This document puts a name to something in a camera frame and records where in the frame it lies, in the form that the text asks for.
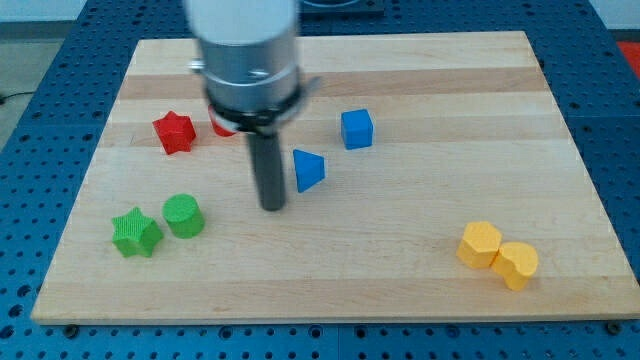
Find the green cylinder block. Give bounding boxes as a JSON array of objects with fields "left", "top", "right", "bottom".
[{"left": 162, "top": 193, "right": 205, "bottom": 239}]

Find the red star block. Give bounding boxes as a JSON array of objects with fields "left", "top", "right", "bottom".
[{"left": 152, "top": 111, "right": 196, "bottom": 155}]

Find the yellow heart block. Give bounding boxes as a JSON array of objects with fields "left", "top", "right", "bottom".
[{"left": 491, "top": 242, "right": 539, "bottom": 291}]

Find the yellow hexagon block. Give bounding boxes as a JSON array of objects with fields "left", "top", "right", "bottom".
[{"left": 456, "top": 221, "right": 502, "bottom": 269}]

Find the red cylinder block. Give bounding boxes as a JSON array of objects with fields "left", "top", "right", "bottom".
[{"left": 208, "top": 105, "right": 238, "bottom": 137}]

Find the black cable on floor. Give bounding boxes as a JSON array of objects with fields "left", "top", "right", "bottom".
[{"left": 0, "top": 90, "right": 35, "bottom": 105}]

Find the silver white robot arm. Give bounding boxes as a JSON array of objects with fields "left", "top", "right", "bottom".
[{"left": 184, "top": 0, "right": 319, "bottom": 211}]

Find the blue triangle block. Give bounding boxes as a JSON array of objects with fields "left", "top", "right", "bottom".
[{"left": 293, "top": 149, "right": 326, "bottom": 193}]

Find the wooden board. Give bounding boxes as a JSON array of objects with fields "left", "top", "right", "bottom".
[{"left": 31, "top": 31, "right": 639, "bottom": 325}]

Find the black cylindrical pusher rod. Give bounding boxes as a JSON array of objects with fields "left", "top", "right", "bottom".
[{"left": 247, "top": 133, "right": 286, "bottom": 211}]

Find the blue cube block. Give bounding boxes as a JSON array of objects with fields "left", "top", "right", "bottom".
[{"left": 341, "top": 109, "right": 374, "bottom": 150}]

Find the green star block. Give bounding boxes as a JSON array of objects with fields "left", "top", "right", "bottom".
[{"left": 111, "top": 207, "right": 164, "bottom": 258}]

